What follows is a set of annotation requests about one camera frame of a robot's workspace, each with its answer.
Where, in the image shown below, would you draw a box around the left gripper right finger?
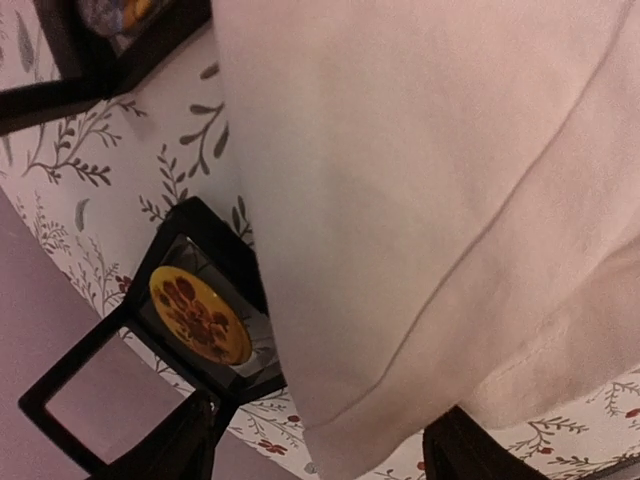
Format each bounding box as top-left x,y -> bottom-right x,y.
422,407 -> 547,480

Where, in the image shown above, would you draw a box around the black display box near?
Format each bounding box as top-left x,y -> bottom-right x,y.
19,197 -> 286,473

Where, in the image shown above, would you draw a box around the black display box far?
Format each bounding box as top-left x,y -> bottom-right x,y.
1,1 -> 212,135

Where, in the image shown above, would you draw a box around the floral patterned table mat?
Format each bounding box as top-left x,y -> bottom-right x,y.
1,24 -> 639,479

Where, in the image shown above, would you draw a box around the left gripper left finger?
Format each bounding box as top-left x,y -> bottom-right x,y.
149,394 -> 215,479

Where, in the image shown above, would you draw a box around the white green raglan t-shirt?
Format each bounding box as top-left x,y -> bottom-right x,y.
213,1 -> 639,479

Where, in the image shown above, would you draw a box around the yellow round brooch brown flowers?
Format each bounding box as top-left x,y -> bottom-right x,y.
149,266 -> 253,366

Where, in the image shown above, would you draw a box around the black display box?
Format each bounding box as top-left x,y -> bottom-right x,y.
19,197 -> 286,473
1,1 -> 212,135

